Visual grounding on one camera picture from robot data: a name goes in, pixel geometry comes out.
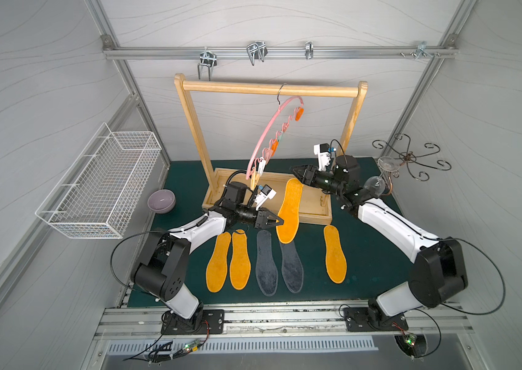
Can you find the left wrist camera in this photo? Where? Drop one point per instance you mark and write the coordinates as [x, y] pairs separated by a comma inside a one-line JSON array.
[[262, 194]]

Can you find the metal hook clip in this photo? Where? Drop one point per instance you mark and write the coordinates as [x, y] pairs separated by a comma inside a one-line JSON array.
[[309, 50], [207, 63], [421, 52], [256, 51]]

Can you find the white clothes peg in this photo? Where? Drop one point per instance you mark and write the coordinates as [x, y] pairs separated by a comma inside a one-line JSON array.
[[260, 166]]

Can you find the wooden clothes rack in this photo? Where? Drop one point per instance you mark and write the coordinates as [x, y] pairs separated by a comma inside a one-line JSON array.
[[288, 111]]

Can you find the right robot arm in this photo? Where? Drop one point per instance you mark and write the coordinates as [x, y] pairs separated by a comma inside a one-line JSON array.
[[438, 272]]

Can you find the aluminium top rail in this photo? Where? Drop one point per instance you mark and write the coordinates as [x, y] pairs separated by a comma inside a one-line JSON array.
[[447, 50]]

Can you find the wine glass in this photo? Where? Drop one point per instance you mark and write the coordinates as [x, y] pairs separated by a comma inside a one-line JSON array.
[[382, 185]]

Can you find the yellow insole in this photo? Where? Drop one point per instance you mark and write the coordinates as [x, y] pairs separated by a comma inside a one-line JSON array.
[[336, 262], [240, 265], [217, 269], [289, 212]]

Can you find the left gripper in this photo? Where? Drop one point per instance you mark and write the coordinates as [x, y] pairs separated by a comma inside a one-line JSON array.
[[258, 217]]

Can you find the metal glass holder stand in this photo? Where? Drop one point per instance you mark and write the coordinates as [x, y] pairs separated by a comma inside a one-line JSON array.
[[410, 161]]

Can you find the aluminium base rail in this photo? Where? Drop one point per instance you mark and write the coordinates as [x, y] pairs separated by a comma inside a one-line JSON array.
[[274, 319]]

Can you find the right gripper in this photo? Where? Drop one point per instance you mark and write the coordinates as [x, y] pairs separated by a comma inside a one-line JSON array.
[[312, 175]]

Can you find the white wire basket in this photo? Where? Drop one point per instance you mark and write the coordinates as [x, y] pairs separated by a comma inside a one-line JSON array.
[[97, 195]]

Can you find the purple bowl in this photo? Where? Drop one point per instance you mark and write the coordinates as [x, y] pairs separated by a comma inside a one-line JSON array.
[[162, 201]]

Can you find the dark grey insole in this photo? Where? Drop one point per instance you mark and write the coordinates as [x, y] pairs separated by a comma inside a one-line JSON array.
[[292, 269]]

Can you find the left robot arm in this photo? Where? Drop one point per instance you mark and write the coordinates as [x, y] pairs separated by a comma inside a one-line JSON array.
[[161, 267]]

